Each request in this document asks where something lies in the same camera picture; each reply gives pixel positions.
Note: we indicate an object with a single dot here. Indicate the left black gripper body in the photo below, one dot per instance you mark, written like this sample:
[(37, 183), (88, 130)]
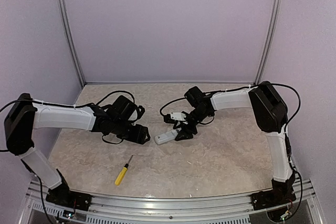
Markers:
[(128, 135)]

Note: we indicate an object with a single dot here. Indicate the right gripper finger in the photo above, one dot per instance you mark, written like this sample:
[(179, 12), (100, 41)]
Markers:
[(180, 127), (182, 135)]

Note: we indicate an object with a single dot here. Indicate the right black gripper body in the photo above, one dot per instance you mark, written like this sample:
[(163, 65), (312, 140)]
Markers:
[(192, 129)]

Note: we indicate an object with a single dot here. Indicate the white remote control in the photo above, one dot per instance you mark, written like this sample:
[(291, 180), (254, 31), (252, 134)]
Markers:
[(166, 137)]

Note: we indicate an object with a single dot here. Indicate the yellow handled screwdriver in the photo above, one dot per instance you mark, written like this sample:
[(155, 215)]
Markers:
[(122, 172)]

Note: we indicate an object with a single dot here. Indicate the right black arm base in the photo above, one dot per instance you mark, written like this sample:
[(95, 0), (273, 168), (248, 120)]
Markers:
[(281, 193)]

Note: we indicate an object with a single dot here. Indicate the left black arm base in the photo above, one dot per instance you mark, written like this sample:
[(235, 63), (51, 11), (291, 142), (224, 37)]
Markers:
[(63, 196)]

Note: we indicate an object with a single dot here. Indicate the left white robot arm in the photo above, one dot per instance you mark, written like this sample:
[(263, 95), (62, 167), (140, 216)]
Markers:
[(26, 114)]

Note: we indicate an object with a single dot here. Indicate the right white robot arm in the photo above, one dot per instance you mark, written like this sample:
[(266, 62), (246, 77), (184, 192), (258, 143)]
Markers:
[(270, 113)]

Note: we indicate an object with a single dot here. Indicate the front aluminium rail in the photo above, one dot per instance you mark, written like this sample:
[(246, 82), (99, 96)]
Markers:
[(236, 208)]

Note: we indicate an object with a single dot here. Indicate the right aluminium corner post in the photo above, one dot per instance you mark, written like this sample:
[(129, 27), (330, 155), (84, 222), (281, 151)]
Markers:
[(268, 42)]

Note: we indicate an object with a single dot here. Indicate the aluminium corner post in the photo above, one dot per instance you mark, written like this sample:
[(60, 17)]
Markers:
[(268, 42), (70, 42)]

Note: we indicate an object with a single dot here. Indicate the left aluminium corner post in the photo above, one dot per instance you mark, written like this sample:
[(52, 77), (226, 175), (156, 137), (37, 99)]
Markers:
[(70, 42)]

